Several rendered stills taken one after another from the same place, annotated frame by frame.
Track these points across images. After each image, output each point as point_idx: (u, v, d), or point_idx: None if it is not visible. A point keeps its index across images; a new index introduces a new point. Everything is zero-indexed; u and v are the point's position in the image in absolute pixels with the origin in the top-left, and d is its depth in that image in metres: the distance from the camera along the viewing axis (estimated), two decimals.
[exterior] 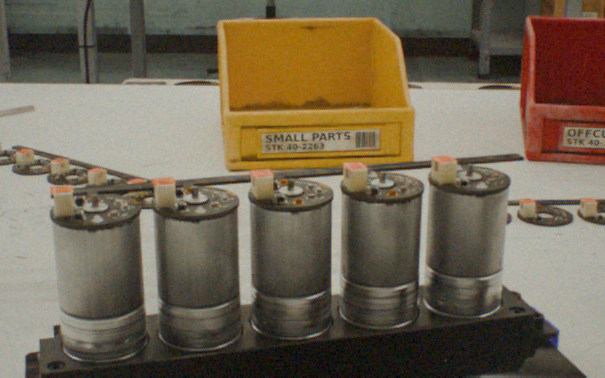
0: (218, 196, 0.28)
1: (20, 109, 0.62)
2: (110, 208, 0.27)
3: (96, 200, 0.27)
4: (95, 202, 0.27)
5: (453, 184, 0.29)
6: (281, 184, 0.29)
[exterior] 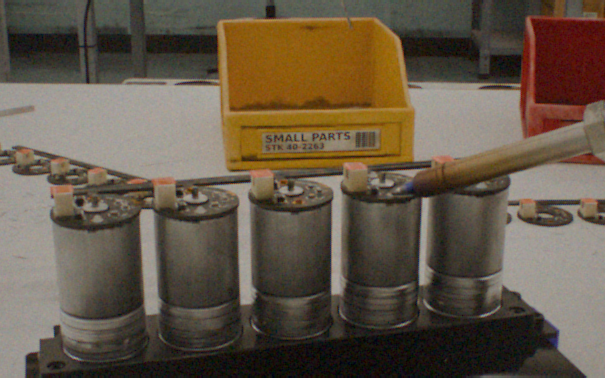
0: (218, 196, 0.28)
1: (20, 109, 0.62)
2: (110, 208, 0.27)
3: (96, 200, 0.27)
4: (95, 202, 0.27)
5: None
6: (281, 184, 0.29)
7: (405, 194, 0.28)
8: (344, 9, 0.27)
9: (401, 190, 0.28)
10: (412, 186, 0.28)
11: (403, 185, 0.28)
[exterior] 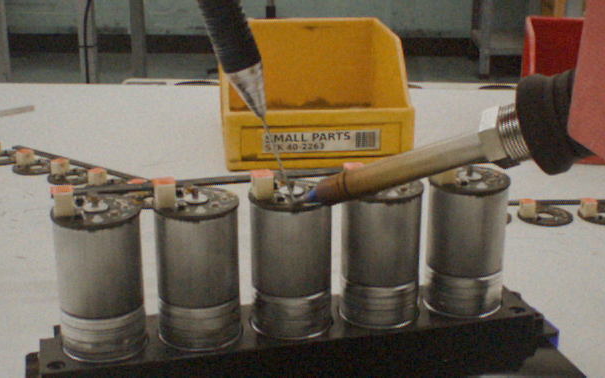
0: (218, 196, 0.28)
1: (20, 109, 0.62)
2: (110, 208, 0.27)
3: (96, 200, 0.27)
4: (95, 202, 0.27)
5: (453, 184, 0.29)
6: (281, 184, 0.29)
7: (309, 202, 0.27)
8: (287, 186, 0.27)
9: (305, 198, 0.27)
10: (315, 194, 0.27)
11: (306, 193, 0.27)
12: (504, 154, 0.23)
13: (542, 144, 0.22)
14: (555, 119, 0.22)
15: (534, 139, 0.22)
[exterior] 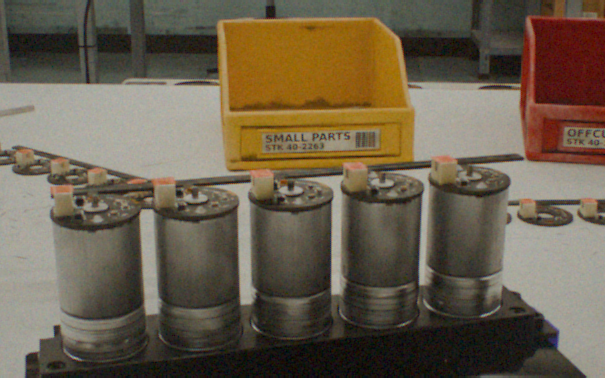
0: (218, 196, 0.28)
1: (20, 109, 0.62)
2: (110, 208, 0.27)
3: (96, 200, 0.27)
4: (95, 202, 0.27)
5: (453, 184, 0.29)
6: (281, 184, 0.29)
7: None
8: None
9: None
10: None
11: None
12: None
13: None
14: None
15: None
